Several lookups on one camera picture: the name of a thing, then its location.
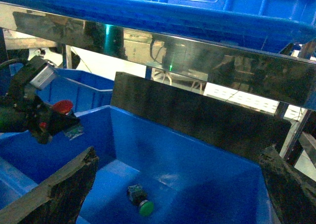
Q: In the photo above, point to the red mushroom push button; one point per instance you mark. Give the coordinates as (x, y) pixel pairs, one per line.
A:
(64, 120)

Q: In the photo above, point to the small blue bin behind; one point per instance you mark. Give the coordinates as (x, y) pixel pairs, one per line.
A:
(85, 90)

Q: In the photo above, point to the black foam divider panel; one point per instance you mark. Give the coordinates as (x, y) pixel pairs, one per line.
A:
(234, 128)

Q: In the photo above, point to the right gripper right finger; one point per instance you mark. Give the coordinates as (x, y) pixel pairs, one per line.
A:
(292, 193)

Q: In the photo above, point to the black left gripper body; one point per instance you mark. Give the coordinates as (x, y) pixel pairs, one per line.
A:
(39, 121)

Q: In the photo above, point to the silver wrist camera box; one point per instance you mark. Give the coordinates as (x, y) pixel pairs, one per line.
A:
(44, 77)

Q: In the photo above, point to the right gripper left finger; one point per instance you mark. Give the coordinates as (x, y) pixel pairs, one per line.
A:
(59, 198)

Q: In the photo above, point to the blue target bin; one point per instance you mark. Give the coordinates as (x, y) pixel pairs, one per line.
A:
(189, 181)

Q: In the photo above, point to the stainless steel shelf front rail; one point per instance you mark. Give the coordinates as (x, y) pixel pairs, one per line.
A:
(274, 76)

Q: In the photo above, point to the green mushroom push button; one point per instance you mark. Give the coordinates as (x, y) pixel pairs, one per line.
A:
(138, 197)

